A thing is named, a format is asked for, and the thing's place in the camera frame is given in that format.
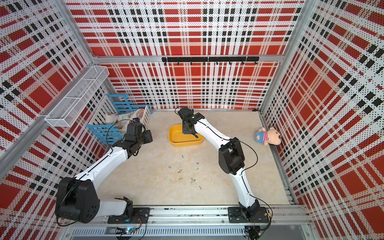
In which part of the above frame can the green circuit board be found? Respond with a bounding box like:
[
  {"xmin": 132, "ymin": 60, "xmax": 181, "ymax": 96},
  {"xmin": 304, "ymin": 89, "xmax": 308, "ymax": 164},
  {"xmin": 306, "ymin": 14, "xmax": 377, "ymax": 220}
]
[{"xmin": 115, "ymin": 227, "xmax": 137, "ymax": 235}]

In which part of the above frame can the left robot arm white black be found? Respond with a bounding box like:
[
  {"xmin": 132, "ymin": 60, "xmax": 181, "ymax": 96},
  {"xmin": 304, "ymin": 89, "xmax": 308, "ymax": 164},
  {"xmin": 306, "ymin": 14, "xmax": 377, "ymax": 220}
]
[{"xmin": 55, "ymin": 118, "xmax": 153, "ymax": 224}]

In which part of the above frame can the yellow plastic storage box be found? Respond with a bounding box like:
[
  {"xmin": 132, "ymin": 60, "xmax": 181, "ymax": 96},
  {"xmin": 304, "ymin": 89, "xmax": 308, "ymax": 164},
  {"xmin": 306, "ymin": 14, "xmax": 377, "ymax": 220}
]
[{"xmin": 169, "ymin": 124, "xmax": 205, "ymax": 147}]

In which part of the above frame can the black hook rail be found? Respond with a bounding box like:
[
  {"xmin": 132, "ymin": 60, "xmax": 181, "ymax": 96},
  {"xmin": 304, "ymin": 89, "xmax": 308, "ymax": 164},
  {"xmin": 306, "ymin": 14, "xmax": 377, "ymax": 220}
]
[{"xmin": 162, "ymin": 57, "xmax": 260, "ymax": 64}]

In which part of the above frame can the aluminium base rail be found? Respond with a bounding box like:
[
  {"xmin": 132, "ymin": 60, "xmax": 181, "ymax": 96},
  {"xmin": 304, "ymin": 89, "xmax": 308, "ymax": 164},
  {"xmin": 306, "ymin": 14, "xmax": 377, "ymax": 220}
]
[{"xmin": 60, "ymin": 205, "xmax": 317, "ymax": 240}]

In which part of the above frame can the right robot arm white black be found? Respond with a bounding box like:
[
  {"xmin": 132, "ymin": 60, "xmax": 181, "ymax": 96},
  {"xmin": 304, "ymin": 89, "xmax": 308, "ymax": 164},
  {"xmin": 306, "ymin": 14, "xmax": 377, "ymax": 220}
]
[{"xmin": 175, "ymin": 107, "xmax": 270, "ymax": 222}]

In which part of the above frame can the white wire mesh basket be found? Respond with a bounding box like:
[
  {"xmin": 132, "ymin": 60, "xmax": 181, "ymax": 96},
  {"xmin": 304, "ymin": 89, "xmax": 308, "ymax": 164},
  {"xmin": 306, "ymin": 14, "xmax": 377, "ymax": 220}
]
[{"xmin": 45, "ymin": 66, "xmax": 109, "ymax": 127}]

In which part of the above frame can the pink plush pig toy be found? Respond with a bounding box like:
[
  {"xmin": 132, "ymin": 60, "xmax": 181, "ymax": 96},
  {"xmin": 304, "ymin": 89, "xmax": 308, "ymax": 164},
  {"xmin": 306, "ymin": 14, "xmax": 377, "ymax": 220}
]
[{"xmin": 255, "ymin": 128, "xmax": 282, "ymax": 146}]

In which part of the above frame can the blue white slatted crate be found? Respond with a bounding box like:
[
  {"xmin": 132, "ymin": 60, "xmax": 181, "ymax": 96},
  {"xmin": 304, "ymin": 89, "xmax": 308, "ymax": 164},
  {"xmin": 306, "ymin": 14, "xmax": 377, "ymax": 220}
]
[{"xmin": 87, "ymin": 94, "xmax": 153, "ymax": 145}]

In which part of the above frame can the white plush toy in crate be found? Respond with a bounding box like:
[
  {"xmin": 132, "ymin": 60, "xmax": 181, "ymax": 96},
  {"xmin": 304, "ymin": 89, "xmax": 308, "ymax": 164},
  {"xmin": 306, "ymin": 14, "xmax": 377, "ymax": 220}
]
[{"xmin": 105, "ymin": 109, "xmax": 145, "ymax": 134}]

